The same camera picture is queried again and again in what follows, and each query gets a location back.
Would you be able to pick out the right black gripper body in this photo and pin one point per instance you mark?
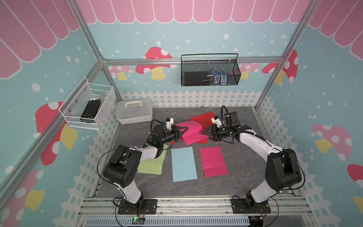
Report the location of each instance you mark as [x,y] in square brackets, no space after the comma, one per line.
[220,133]

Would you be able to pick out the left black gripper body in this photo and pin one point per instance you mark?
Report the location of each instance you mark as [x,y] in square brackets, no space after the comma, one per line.
[172,135]

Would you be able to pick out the blue paper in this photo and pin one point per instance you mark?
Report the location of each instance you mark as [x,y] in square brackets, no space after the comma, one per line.
[183,164]

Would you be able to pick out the magenta paper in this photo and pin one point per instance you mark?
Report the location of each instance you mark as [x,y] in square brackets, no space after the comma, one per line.
[193,134]
[213,162]

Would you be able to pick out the large green paper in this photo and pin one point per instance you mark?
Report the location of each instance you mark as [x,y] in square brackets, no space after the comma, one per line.
[149,164]

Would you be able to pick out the red paper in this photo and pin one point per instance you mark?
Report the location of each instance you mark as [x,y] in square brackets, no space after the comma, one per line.
[205,120]
[204,141]

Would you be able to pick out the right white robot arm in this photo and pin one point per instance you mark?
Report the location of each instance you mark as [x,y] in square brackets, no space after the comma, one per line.
[282,168]

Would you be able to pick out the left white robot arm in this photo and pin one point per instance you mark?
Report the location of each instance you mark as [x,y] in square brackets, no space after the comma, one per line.
[122,167]

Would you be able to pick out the white plastic storage box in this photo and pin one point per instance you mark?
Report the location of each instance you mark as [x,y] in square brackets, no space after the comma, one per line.
[134,111]

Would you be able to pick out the black box in mesh basket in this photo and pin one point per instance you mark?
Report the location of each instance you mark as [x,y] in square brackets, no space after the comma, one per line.
[196,79]

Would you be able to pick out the blue white item in basket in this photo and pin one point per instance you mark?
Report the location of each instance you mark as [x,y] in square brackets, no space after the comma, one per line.
[217,77]

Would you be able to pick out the green lit circuit board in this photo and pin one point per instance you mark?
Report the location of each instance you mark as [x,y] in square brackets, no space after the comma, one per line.
[138,221]

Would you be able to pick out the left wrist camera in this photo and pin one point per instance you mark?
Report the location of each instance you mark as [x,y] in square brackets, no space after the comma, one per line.
[169,122]

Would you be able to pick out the black mesh wall basket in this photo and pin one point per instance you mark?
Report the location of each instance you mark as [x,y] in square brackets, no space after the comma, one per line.
[226,63]

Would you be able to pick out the black block in wire basket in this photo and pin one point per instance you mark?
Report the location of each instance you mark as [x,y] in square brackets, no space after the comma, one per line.
[90,111]

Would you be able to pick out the white wire wall basket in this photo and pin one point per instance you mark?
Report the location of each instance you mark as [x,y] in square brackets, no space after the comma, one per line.
[72,109]

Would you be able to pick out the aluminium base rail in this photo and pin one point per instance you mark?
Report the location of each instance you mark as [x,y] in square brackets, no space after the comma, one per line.
[201,211]

